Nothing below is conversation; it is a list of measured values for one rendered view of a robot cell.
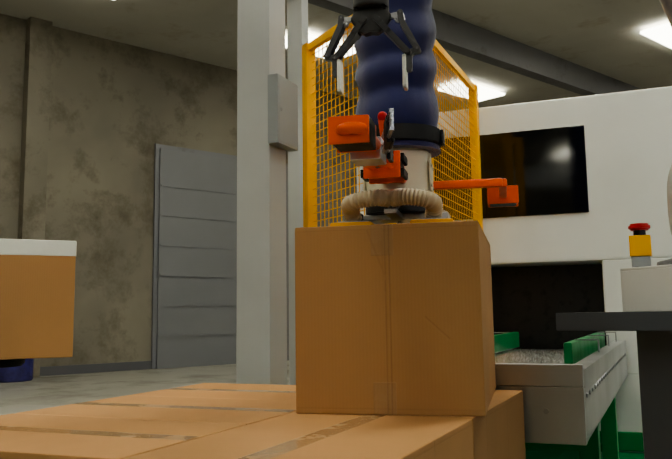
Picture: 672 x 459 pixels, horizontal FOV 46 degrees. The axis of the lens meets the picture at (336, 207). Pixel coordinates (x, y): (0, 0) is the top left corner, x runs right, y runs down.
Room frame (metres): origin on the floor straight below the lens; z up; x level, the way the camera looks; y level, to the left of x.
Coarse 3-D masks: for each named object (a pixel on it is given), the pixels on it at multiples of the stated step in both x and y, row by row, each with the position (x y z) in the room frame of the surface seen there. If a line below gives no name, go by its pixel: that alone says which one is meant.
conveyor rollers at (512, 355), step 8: (504, 352) 4.08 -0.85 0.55; (512, 352) 4.06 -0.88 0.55; (520, 352) 4.05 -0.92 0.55; (528, 352) 4.03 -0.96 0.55; (536, 352) 4.02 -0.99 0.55; (544, 352) 4.00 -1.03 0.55; (552, 352) 3.99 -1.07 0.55; (560, 352) 3.98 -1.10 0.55; (496, 360) 3.46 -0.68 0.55; (504, 360) 3.45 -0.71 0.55; (512, 360) 3.43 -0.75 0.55; (520, 360) 3.42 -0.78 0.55; (528, 360) 3.41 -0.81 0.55; (536, 360) 3.40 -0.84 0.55; (544, 360) 3.38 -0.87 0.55; (552, 360) 3.37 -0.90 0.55; (560, 360) 3.36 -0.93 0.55
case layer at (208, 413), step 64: (256, 384) 2.46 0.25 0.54; (0, 448) 1.33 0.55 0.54; (64, 448) 1.32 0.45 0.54; (128, 448) 1.31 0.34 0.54; (192, 448) 1.30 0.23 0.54; (256, 448) 1.29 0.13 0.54; (320, 448) 1.28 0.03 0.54; (384, 448) 1.28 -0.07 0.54; (448, 448) 1.44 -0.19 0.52; (512, 448) 1.99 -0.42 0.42
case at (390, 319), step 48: (336, 240) 1.71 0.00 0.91; (384, 240) 1.68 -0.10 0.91; (432, 240) 1.66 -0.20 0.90; (480, 240) 1.69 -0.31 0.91; (336, 288) 1.71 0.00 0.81; (384, 288) 1.68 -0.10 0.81; (432, 288) 1.66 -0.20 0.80; (480, 288) 1.64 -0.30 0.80; (336, 336) 1.71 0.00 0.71; (384, 336) 1.68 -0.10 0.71; (432, 336) 1.66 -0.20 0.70; (480, 336) 1.64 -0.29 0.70; (336, 384) 1.71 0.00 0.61; (384, 384) 1.68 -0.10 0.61; (432, 384) 1.66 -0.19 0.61; (480, 384) 1.64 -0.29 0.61
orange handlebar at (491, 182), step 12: (336, 132) 1.37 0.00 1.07; (348, 132) 1.35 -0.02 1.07; (360, 132) 1.35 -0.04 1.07; (372, 168) 1.69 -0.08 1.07; (456, 180) 1.99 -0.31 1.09; (468, 180) 1.98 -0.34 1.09; (480, 180) 1.98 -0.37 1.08; (492, 180) 1.97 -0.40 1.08; (504, 180) 1.98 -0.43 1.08; (504, 192) 2.08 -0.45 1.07
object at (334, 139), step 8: (328, 120) 1.37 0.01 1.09; (336, 120) 1.37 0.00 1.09; (344, 120) 1.36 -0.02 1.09; (352, 120) 1.36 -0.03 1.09; (360, 120) 1.36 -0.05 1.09; (368, 120) 1.35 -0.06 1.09; (328, 128) 1.37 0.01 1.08; (368, 128) 1.35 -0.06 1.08; (328, 136) 1.37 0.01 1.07; (336, 136) 1.37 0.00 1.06; (344, 136) 1.36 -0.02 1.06; (352, 136) 1.36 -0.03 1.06; (360, 136) 1.36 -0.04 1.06; (368, 136) 1.35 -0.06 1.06; (336, 144) 1.38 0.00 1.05; (344, 144) 1.37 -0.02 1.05; (352, 144) 1.37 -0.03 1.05; (360, 144) 1.38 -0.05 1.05; (368, 144) 1.38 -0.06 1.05; (344, 152) 1.44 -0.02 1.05
